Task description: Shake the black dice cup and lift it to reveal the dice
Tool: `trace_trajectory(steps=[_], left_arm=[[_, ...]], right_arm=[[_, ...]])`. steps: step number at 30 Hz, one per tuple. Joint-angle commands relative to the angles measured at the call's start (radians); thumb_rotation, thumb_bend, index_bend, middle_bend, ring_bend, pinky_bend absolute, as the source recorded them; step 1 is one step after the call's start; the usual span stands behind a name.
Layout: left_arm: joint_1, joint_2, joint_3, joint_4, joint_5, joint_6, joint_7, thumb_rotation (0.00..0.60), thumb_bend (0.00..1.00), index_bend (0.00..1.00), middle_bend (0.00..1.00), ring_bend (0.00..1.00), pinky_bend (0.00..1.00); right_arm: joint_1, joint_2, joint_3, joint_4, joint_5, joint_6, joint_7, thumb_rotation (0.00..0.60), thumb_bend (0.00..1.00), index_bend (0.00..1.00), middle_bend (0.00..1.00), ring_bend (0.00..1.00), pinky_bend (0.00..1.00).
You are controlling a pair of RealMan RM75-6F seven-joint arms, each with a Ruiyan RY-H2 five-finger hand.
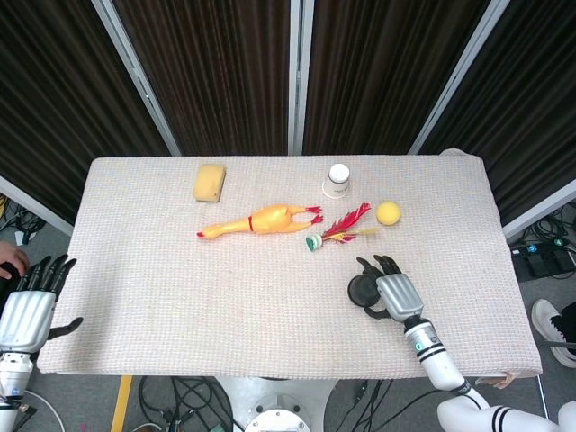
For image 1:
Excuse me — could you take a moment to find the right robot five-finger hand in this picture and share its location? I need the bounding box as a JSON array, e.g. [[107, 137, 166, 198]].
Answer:
[[355, 254, 426, 323]]

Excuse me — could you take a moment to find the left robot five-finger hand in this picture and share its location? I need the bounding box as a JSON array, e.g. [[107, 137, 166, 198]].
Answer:
[[0, 254, 85, 355]]

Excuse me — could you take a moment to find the bystander bare hand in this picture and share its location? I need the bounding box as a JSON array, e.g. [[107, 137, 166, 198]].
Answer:
[[0, 240, 31, 280]]

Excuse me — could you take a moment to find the white paper cup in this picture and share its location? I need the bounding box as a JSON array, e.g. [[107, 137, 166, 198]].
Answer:
[[321, 163, 352, 200]]

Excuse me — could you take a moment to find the bystander black clothing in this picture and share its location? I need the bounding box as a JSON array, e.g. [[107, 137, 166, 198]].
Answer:
[[0, 265, 23, 311]]

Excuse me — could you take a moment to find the yellow foam ball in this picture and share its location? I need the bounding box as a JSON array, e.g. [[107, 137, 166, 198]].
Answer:
[[376, 201, 401, 226]]

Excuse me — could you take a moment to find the red feather shuttlecock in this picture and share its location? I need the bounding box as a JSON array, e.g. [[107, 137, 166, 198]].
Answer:
[[305, 202, 383, 251]]

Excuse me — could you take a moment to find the yellow floor tape strip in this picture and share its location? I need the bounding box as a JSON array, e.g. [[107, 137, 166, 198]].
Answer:
[[110, 375, 134, 432]]

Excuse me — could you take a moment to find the white sneaker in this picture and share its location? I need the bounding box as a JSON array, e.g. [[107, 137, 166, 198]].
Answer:
[[531, 299, 576, 369]]

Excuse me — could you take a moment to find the yellow rubber chicken toy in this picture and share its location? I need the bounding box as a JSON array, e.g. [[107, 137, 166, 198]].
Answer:
[[195, 203, 325, 240]]

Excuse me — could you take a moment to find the beige waffle tablecloth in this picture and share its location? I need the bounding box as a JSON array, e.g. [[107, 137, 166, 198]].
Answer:
[[38, 148, 544, 379]]

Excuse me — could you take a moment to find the black trouser leg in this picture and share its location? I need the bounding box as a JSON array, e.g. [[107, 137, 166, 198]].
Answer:
[[547, 301, 576, 346]]

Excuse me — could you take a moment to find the yellow sponge block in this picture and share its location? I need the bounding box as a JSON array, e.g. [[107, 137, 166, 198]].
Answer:
[[192, 163, 228, 204]]

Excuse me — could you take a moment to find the black floor cable bundle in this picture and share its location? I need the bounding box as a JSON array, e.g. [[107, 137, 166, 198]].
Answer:
[[137, 375, 236, 432], [0, 193, 46, 247], [323, 377, 445, 432], [524, 202, 576, 248]]

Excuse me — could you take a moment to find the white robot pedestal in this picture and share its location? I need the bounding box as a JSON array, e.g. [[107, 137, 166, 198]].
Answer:
[[211, 375, 347, 432]]

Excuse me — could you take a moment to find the dark partition screen grey frame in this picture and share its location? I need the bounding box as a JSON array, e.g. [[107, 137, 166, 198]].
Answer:
[[0, 0, 181, 238], [409, 0, 576, 242], [105, 0, 302, 157], [300, 0, 496, 157]]

